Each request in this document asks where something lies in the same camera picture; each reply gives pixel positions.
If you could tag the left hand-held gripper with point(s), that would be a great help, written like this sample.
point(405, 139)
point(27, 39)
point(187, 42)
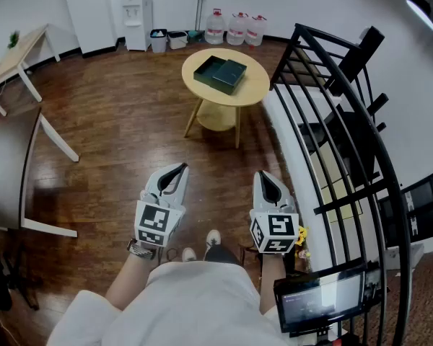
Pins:
point(155, 218)

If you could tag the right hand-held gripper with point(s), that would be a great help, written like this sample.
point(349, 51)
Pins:
point(278, 229)

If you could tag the dark green box half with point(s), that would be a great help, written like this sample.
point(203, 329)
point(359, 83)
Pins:
point(206, 68)

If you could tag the person's left forearm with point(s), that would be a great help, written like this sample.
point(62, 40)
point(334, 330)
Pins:
point(130, 279)

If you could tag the person's right forearm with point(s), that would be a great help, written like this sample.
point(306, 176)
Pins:
point(270, 283)

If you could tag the yellow sunflowers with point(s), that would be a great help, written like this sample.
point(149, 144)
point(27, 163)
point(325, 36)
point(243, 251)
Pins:
point(302, 236)

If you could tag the silver wristwatch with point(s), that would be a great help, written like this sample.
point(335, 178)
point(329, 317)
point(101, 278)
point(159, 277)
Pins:
point(141, 249)

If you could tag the white sneaker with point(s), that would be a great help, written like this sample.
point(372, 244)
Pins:
point(188, 254)
point(213, 239)

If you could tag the person's black trousers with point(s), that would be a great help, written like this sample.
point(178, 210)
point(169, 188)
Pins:
point(222, 255)

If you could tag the round light wooden side table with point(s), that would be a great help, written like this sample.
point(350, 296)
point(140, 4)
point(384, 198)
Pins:
point(252, 85)

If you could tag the small black monitor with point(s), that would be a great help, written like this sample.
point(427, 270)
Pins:
point(321, 297)

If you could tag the person's white shirt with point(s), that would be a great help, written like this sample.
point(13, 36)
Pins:
point(187, 301)

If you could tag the black metal railing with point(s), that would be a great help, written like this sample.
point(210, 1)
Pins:
point(350, 85)

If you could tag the grey waste bin black rim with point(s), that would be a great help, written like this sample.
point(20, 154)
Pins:
point(158, 42)

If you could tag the white waste bin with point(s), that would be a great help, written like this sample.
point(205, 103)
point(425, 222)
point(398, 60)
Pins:
point(177, 40)

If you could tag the black framed glass partition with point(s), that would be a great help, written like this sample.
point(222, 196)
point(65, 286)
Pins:
point(418, 193)

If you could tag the teal dustpan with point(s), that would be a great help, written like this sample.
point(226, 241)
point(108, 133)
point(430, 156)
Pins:
point(196, 36)

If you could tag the white water dispenser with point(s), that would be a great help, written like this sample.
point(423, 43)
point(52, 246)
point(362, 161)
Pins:
point(139, 24)

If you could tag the black staircase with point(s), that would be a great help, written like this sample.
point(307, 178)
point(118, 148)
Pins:
point(371, 38)

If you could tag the light wooden desk white legs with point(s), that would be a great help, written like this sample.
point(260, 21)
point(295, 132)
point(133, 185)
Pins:
point(18, 54)

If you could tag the small green potted plant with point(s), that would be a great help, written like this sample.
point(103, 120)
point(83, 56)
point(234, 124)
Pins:
point(13, 40)

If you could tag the black pendant lamp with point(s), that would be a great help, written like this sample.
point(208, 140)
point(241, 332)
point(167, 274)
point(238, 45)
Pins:
point(420, 11)

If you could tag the dark table white frame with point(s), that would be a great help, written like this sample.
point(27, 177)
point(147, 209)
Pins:
point(7, 164)

